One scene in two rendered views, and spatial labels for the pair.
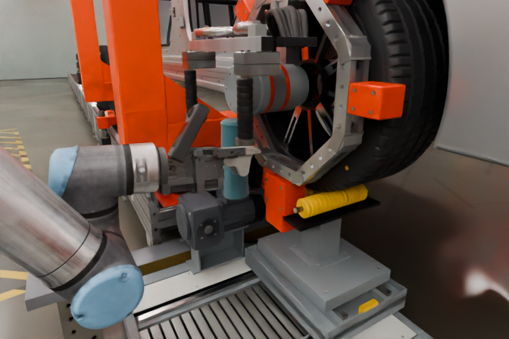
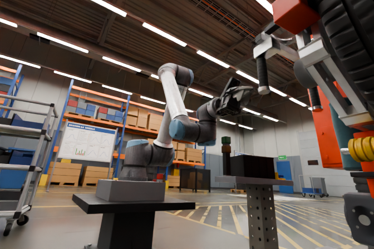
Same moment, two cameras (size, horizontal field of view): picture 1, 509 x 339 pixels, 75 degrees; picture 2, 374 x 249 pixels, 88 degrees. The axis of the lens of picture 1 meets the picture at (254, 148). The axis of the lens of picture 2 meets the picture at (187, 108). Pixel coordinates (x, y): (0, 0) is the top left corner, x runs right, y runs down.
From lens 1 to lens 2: 0.96 m
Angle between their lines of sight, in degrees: 99
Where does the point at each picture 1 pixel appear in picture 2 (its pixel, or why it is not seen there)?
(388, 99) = (279, 5)
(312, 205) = (356, 142)
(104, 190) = (202, 112)
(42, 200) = (175, 103)
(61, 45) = not seen: outside the picture
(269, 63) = (265, 45)
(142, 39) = not seen: hidden behind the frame
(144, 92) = (328, 114)
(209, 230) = (365, 221)
